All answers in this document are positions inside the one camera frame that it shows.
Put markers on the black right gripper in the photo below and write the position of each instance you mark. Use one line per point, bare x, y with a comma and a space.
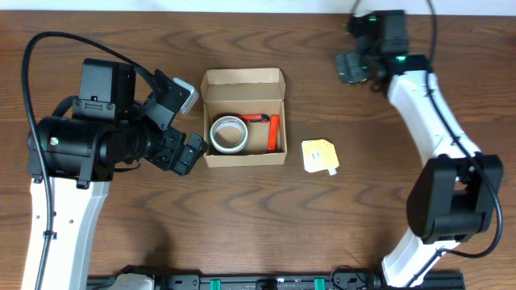
355, 67

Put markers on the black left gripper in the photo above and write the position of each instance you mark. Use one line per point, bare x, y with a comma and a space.
170, 147

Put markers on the white masking tape roll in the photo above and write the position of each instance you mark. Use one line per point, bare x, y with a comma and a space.
229, 135

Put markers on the brown cardboard box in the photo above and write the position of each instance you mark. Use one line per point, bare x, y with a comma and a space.
245, 91

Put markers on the red utility knife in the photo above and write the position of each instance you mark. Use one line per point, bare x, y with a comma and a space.
258, 118

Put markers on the red stapler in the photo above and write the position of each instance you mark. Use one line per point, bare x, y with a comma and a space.
272, 135

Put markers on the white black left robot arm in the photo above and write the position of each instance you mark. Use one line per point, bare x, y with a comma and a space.
121, 116

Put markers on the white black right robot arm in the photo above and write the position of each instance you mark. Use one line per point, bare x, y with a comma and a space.
456, 194

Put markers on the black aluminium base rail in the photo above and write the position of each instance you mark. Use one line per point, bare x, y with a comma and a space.
137, 277

